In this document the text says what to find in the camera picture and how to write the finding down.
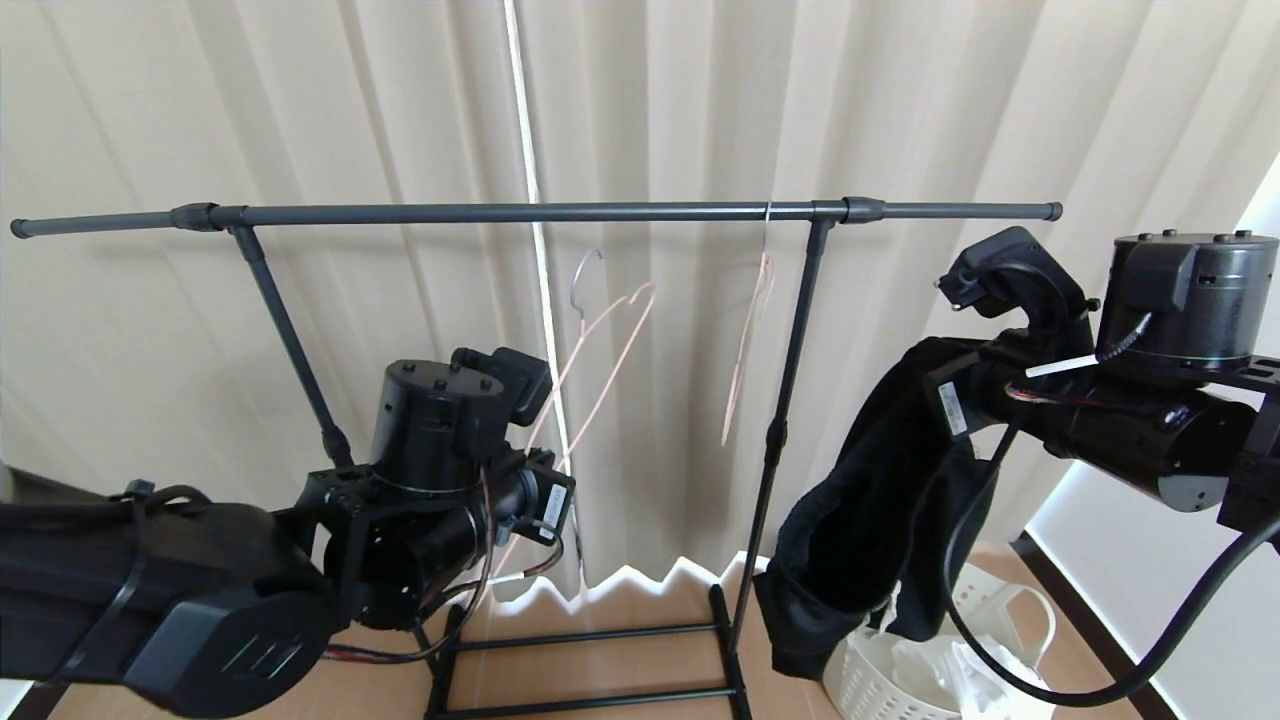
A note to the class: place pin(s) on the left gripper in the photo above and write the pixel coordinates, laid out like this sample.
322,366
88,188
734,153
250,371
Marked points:
440,560

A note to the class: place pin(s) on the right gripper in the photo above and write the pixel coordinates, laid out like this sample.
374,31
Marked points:
1120,430

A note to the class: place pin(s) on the pink clothes hanger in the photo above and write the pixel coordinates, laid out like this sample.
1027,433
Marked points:
748,340
611,375

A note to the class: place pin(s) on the black shorts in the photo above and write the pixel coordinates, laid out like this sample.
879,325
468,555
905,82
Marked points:
860,500

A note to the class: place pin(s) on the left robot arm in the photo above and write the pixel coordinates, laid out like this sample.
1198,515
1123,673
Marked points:
150,600

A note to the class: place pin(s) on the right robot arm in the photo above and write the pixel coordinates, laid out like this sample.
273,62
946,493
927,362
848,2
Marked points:
1190,300

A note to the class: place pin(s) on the white laundry basket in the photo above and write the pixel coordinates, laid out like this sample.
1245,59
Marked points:
1010,610

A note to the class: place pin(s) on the black clothes rack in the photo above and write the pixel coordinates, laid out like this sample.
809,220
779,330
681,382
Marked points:
500,213

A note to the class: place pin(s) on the white garment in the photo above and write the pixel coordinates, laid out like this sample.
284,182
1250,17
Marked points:
960,680

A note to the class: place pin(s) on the beige curtain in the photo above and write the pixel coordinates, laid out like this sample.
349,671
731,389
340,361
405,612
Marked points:
300,100

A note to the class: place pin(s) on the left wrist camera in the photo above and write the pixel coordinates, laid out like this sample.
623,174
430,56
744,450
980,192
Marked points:
500,385

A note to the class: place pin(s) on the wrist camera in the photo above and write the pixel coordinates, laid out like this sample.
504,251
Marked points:
1010,270
500,385

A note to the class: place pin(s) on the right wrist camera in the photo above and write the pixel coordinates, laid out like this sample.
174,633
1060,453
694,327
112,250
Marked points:
1010,270

